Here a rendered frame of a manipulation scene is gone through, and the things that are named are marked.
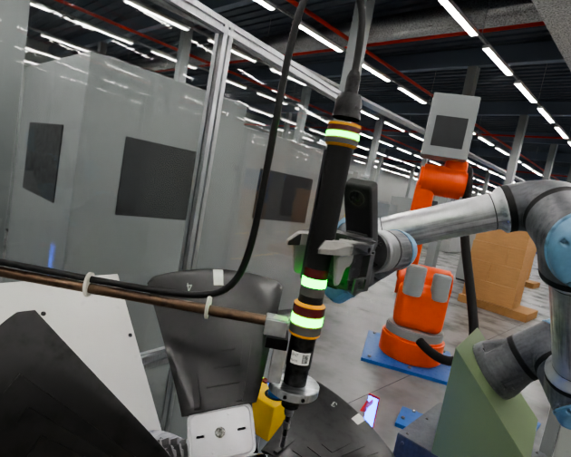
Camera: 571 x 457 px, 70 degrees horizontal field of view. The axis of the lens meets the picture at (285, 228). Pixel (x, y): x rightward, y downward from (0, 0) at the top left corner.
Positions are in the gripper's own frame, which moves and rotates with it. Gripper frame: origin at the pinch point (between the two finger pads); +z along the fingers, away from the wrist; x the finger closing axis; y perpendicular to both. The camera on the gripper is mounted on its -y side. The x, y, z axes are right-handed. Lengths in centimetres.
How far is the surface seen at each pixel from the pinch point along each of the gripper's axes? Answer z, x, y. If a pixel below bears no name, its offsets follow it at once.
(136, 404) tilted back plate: 1.0, 27.5, 35.4
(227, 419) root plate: 2.9, 5.7, 26.3
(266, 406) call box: -34, 24, 47
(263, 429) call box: -34, 23, 52
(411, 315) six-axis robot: -370, 88, 102
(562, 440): -182, -42, 85
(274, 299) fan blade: -11.6, 11.7, 13.1
